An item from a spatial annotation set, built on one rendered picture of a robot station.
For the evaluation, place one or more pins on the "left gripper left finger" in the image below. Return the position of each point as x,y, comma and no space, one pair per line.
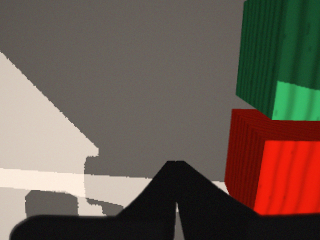
150,216

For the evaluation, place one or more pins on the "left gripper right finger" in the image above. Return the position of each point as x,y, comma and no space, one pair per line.
209,213

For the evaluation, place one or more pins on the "dark red cube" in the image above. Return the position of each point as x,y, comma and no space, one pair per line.
273,166

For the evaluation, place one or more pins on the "green cube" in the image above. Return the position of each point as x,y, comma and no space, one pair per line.
279,59

